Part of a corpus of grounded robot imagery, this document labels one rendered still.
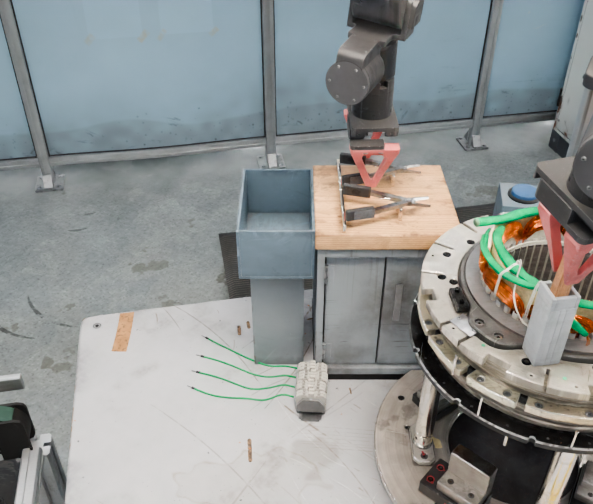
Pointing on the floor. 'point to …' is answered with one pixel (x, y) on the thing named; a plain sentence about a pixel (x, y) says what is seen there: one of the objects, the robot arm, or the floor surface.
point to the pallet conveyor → (11, 441)
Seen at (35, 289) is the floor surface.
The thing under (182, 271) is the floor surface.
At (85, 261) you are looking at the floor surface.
